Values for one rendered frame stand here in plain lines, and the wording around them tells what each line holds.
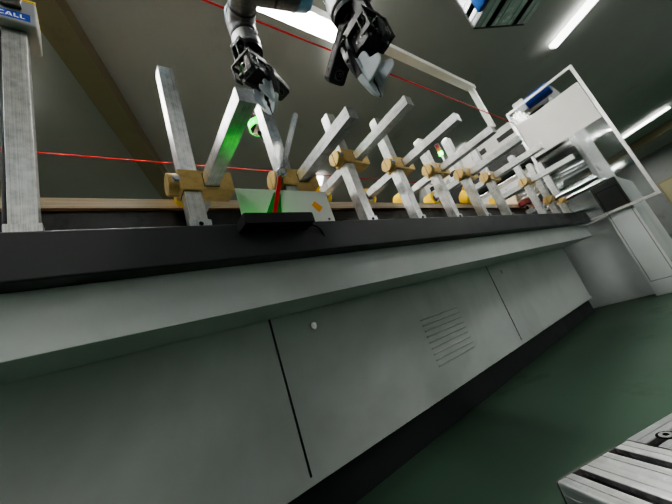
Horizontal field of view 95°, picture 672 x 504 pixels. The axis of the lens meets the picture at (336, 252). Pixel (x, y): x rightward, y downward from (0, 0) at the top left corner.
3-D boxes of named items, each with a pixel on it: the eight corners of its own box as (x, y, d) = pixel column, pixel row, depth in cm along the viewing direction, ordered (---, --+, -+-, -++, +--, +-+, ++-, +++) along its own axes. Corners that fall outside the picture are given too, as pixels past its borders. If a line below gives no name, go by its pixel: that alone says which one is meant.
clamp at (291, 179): (320, 185, 87) (314, 170, 88) (277, 183, 79) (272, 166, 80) (310, 196, 91) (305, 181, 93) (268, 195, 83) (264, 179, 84)
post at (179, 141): (212, 239, 64) (172, 66, 77) (194, 240, 62) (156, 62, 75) (208, 246, 66) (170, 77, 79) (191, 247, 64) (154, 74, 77)
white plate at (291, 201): (336, 222, 84) (325, 191, 87) (245, 225, 68) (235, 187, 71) (335, 223, 85) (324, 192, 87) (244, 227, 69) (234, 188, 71)
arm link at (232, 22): (222, -9, 83) (221, 23, 90) (231, 20, 80) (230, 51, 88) (251, -4, 87) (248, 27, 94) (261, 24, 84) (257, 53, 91)
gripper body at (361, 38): (370, 25, 56) (348, -20, 59) (344, 65, 62) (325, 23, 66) (398, 39, 61) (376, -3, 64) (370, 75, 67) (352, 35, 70)
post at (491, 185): (516, 220, 157) (474, 143, 170) (513, 220, 154) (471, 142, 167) (509, 223, 159) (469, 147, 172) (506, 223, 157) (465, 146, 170)
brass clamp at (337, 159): (371, 162, 105) (366, 150, 106) (341, 158, 96) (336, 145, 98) (360, 173, 109) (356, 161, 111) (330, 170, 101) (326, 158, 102)
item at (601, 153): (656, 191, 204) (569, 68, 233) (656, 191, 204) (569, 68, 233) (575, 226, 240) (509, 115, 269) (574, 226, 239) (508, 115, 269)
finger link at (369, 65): (385, 72, 55) (367, 35, 58) (365, 98, 60) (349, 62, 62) (396, 76, 57) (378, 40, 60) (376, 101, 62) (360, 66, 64)
